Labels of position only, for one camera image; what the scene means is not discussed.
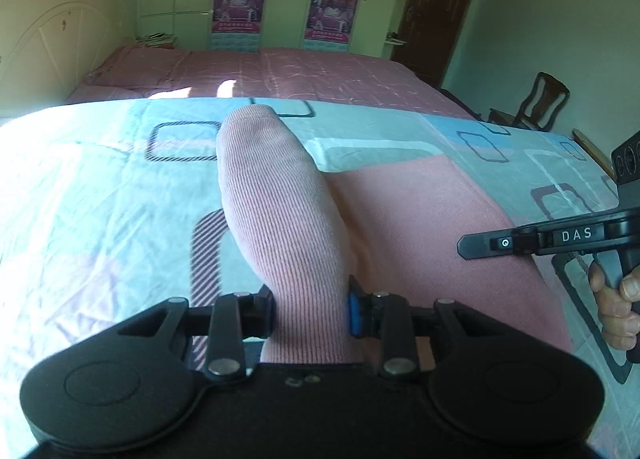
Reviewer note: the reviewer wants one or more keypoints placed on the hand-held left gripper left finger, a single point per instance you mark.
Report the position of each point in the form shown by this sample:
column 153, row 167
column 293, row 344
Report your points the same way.
column 265, row 311

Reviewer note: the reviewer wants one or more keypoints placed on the person's right hand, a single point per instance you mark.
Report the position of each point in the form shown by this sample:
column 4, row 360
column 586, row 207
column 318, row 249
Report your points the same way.
column 615, row 314

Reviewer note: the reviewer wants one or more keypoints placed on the pink wall poster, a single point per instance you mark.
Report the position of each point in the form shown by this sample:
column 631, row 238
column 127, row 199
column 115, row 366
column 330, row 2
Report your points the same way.
column 238, row 9
column 331, row 14

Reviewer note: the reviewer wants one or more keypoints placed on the dark brown wooden door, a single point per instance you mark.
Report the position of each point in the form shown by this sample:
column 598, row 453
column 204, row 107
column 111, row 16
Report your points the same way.
column 440, row 9

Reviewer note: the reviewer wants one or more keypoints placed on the pink pillow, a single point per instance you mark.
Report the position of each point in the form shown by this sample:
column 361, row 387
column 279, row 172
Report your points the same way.
column 142, row 66

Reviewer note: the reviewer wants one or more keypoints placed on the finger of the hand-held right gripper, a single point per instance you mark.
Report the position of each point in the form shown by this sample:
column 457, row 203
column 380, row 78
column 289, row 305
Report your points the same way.
column 500, row 243

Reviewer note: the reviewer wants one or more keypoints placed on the pink bed sheet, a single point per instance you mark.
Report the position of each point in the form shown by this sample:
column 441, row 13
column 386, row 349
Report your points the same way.
column 325, row 74

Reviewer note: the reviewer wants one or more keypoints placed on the dark wooden chair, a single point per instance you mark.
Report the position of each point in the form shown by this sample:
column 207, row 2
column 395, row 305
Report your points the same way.
column 542, row 99

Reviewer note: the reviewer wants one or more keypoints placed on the stack of papers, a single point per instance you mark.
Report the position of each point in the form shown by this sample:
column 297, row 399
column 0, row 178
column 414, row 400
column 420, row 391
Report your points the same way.
column 156, row 39

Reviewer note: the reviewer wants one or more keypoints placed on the light blue printed blanket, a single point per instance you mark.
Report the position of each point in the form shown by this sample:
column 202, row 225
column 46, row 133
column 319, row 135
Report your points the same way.
column 100, row 214

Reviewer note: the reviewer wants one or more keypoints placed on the pink ribbed sweater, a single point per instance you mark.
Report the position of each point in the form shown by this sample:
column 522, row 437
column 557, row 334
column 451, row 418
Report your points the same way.
column 280, row 219

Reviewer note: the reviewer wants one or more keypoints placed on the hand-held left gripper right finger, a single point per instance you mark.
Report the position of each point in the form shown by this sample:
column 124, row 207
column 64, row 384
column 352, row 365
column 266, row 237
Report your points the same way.
column 356, row 311

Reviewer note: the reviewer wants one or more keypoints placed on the cream bed headboard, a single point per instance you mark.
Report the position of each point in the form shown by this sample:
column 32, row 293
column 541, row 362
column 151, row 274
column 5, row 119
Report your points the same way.
column 55, row 39

